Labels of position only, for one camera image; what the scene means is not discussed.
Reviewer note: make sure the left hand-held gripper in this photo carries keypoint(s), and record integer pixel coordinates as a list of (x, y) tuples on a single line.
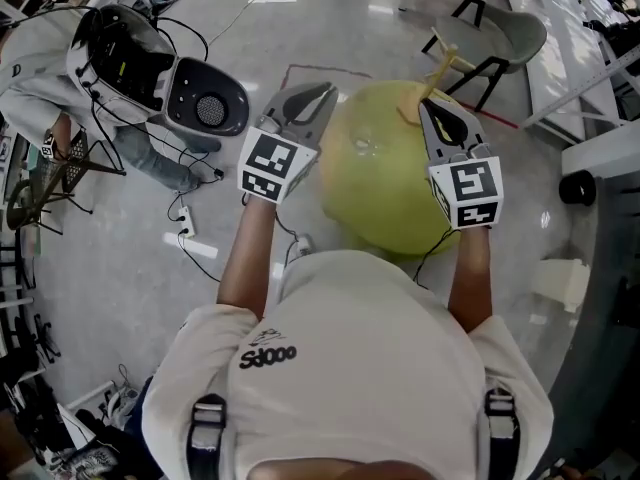
[(272, 160)]

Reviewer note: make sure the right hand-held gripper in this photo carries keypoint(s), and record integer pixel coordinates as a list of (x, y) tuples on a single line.
[(472, 188)]

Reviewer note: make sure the yellow spoon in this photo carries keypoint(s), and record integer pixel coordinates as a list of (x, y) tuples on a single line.
[(441, 70)]

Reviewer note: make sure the person's left forearm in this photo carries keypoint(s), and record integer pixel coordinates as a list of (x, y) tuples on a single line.
[(247, 258)]

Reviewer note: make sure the person's right forearm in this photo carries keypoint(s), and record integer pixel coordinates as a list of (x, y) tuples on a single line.
[(470, 278)]

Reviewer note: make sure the yellow-green round table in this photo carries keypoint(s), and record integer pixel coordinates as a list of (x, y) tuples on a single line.
[(375, 188)]

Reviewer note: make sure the grey shell chair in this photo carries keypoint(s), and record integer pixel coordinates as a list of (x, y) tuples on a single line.
[(495, 38)]

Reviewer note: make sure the white long table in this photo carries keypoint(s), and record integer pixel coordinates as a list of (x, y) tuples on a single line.
[(560, 58)]

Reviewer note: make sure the white power adapter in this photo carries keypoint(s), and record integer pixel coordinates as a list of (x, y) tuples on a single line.
[(304, 245)]

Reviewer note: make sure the black cylinder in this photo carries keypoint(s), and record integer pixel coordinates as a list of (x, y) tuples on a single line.
[(577, 189)]

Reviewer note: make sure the white power strip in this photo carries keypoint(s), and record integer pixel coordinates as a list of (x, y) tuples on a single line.
[(186, 220)]

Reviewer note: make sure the white box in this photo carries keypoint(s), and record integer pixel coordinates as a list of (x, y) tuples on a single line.
[(565, 283)]

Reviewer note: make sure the black metal mesh chair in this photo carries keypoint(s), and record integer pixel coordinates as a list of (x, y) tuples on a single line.
[(75, 163)]

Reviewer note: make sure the person's white shirt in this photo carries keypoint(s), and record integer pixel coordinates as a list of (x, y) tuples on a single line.
[(350, 368)]

